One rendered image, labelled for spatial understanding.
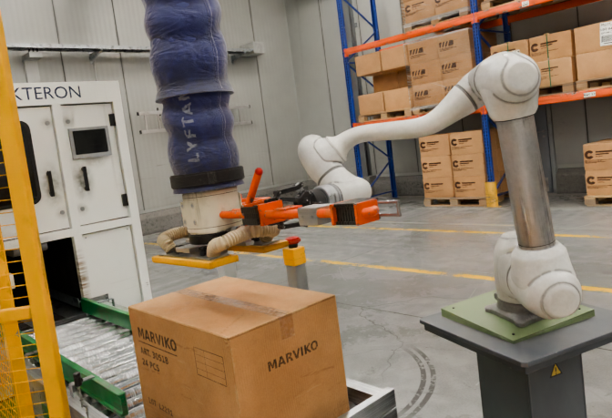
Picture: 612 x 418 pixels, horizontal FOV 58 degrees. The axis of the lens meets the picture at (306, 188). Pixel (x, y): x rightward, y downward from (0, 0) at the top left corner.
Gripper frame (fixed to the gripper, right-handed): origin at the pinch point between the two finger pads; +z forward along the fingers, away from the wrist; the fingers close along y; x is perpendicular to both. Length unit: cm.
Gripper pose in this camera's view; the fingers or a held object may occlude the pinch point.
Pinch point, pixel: (266, 212)
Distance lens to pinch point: 153.8
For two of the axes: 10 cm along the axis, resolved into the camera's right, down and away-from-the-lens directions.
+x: -6.8, 0.2, 7.4
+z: -7.3, 1.5, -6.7
